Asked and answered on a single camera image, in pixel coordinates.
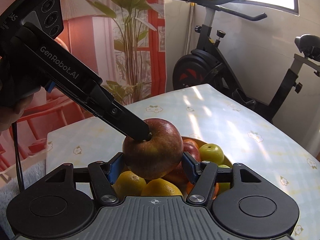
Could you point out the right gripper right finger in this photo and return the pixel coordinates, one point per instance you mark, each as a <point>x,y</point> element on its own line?
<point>204,175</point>

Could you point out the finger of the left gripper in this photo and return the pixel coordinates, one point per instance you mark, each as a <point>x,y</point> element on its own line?
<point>103,105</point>

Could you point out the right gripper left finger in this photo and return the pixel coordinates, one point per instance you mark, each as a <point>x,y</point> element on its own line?
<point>85,185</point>

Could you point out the small orange tangerine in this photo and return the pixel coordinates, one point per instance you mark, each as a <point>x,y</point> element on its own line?
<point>192,142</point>

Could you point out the red apple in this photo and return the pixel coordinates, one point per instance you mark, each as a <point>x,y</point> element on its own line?
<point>178,176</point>
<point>156,157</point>

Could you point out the person's left hand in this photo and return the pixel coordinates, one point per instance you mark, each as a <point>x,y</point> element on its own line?
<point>10,115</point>

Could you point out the small orange under gripper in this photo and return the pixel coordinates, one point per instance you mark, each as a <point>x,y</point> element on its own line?
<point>190,186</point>

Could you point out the green small apple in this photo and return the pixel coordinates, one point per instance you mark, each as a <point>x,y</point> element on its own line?
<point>212,153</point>

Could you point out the beige round plate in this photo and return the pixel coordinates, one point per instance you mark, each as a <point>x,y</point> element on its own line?
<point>226,164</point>

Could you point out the large yellow citrus rear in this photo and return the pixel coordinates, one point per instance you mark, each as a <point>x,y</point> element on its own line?
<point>128,184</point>

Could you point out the large yellow citrus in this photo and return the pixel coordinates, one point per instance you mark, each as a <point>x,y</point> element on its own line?
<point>128,184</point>
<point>160,187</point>

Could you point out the large yellow citrus front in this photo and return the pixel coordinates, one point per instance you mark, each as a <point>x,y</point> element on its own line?
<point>160,187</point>

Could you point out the floral checked tablecloth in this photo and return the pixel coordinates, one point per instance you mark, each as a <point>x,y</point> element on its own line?
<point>203,113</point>

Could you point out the red printed backdrop curtain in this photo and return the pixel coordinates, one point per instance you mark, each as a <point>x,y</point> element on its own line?
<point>126,50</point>

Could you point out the black exercise bike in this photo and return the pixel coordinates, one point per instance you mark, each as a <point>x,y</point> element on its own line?
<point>243,57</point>

